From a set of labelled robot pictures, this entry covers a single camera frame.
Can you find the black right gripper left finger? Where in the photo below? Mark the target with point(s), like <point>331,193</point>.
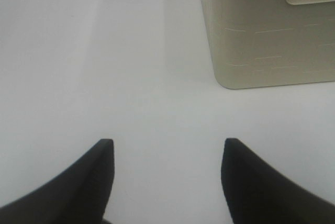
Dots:
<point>77,195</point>

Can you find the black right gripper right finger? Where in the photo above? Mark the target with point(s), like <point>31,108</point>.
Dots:
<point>255,192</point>

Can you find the beige basket with grey rim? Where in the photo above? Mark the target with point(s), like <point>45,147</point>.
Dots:
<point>260,43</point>

